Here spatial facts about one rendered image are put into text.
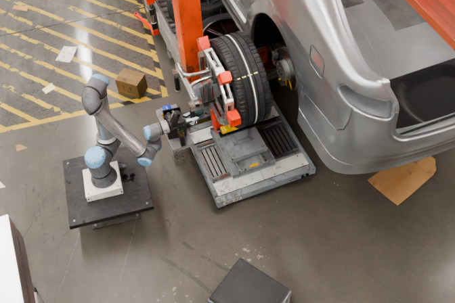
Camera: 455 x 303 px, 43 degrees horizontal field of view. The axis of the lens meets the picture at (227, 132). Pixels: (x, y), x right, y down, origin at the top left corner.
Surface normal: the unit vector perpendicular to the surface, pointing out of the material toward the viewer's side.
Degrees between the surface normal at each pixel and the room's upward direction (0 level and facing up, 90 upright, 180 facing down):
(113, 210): 0
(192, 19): 90
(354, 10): 2
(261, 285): 0
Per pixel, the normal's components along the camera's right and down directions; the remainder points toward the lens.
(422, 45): 0.10, -0.33
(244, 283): -0.04, -0.63
